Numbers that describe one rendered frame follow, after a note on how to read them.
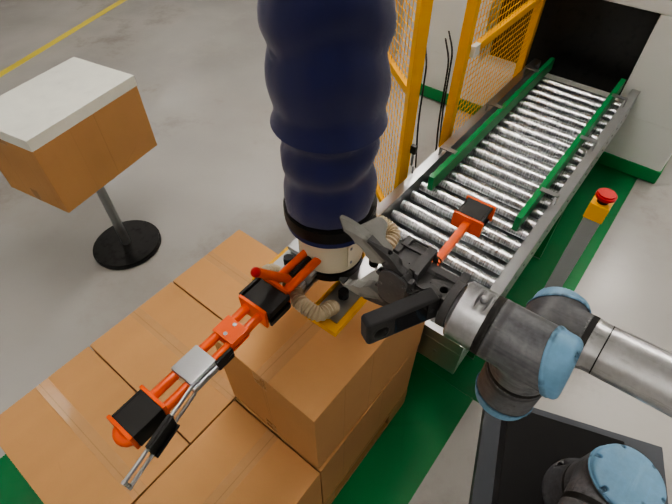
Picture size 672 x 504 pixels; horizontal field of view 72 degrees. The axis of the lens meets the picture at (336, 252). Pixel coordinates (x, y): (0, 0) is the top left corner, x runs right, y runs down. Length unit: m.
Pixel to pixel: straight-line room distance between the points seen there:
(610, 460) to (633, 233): 2.40
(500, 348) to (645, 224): 2.99
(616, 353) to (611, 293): 2.25
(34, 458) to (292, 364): 0.96
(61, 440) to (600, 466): 1.60
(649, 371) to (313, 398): 0.80
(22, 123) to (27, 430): 1.23
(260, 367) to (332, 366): 0.20
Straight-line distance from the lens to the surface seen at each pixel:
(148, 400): 1.01
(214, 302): 2.00
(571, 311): 0.83
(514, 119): 3.15
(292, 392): 1.31
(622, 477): 1.24
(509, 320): 0.65
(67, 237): 3.37
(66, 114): 2.38
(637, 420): 2.68
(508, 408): 0.76
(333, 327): 1.18
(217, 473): 1.69
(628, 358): 0.82
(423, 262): 0.69
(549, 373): 0.65
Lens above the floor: 2.13
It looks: 49 degrees down
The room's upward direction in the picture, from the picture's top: straight up
